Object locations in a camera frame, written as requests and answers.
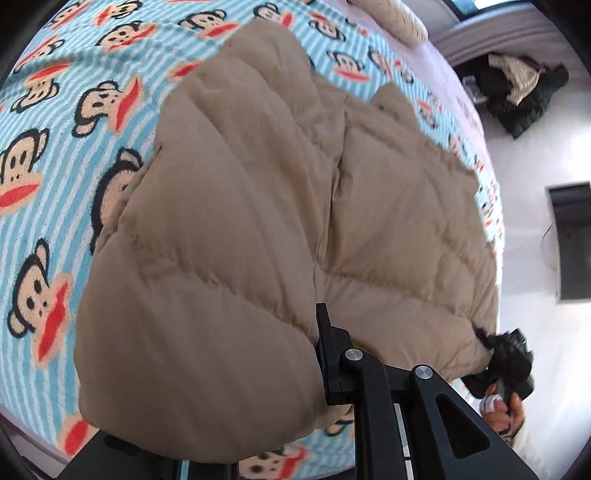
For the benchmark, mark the round cream cushion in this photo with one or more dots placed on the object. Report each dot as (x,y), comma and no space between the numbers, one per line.
(397,18)

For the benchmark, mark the tan puffer jacket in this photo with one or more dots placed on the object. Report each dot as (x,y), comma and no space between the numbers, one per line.
(254,254)

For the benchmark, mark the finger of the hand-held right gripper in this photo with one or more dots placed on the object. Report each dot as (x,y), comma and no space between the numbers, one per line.
(485,340)
(478,383)

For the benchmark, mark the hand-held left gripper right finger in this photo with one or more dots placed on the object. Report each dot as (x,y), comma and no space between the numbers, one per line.
(369,415)

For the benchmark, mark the pile of dark clothes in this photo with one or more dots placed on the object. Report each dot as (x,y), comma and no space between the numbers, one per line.
(521,110)

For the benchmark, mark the window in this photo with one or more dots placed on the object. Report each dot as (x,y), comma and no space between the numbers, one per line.
(468,5)

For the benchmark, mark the monkey printed striped blanket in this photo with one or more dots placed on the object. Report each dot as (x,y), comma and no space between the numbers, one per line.
(55,115)

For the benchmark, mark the cream garment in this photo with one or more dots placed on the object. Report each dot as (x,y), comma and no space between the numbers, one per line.
(519,78)

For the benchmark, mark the person's right hand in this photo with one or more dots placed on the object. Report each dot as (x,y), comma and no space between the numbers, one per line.
(501,415)

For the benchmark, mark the narrow lavender curtain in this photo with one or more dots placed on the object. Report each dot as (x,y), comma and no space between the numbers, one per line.
(489,37)

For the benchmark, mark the person's right forearm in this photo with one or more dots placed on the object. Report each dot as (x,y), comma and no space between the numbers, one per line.
(531,443)

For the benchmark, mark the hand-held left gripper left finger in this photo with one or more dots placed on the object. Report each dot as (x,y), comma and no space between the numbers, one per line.
(120,454)

